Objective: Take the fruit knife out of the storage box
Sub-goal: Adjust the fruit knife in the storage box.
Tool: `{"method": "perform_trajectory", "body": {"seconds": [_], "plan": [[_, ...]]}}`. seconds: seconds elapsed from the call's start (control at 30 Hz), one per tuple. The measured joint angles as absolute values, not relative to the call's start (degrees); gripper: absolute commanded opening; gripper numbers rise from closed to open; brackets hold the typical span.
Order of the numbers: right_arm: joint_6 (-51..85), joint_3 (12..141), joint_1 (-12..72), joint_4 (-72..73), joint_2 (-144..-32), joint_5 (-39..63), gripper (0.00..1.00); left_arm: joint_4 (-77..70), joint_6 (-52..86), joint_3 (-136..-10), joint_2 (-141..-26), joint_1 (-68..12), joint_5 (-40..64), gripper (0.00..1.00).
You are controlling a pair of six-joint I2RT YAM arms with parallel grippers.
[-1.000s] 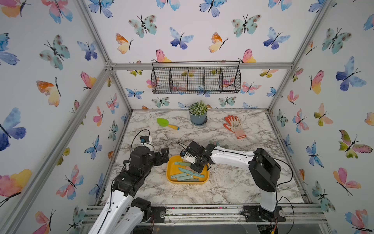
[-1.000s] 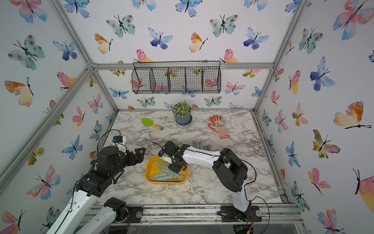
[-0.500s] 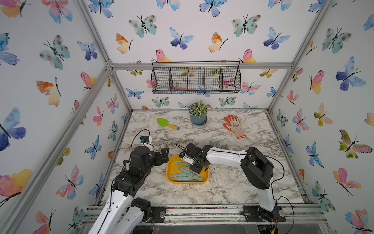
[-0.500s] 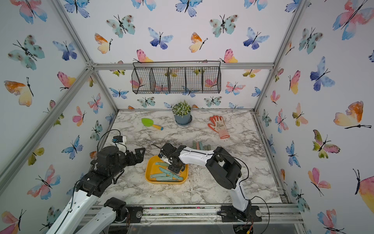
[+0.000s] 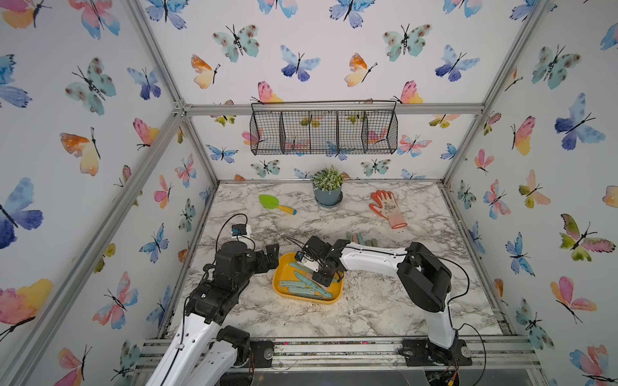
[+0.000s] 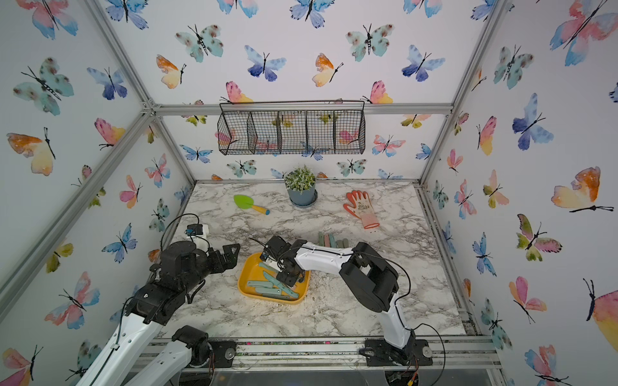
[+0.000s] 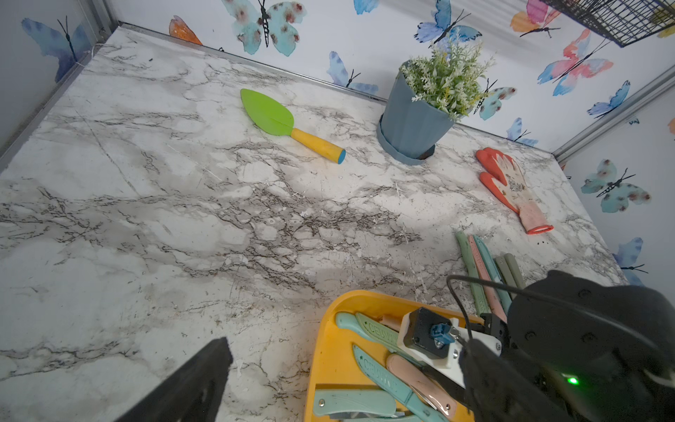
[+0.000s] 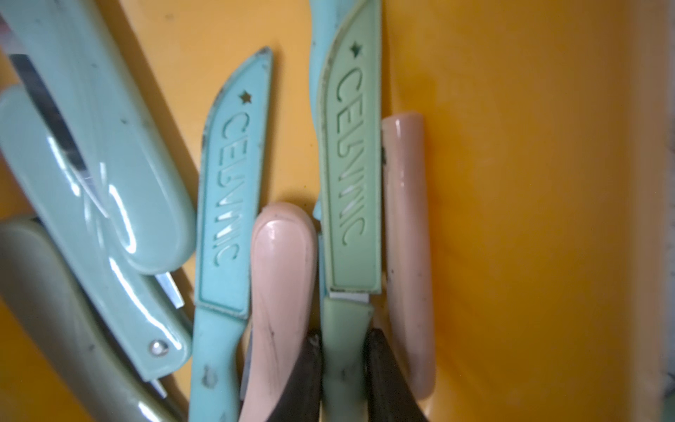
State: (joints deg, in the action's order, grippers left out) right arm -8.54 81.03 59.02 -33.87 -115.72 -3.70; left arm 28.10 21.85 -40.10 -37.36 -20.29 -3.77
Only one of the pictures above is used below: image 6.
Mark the yellow plastic storage tray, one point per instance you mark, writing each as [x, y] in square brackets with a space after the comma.
[253, 284]

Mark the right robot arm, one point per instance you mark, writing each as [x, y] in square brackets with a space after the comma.
[373, 282]

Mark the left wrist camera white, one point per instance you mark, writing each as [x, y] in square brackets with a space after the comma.
[195, 232]

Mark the red and pink glove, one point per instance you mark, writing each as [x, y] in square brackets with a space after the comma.
[359, 205]

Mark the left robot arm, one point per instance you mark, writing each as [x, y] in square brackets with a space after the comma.
[143, 317]

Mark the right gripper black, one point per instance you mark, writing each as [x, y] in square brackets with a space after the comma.
[287, 280]

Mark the green toy garden trowel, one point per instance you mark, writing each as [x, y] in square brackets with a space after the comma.
[245, 202]

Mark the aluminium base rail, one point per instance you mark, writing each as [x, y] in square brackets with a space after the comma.
[431, 352]

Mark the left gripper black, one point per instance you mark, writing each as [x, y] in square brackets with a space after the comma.
[220, 266]

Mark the potted green plant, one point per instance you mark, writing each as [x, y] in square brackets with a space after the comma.
[300, 185]

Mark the black wire wall basket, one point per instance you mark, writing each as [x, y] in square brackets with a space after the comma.
[307, 128]

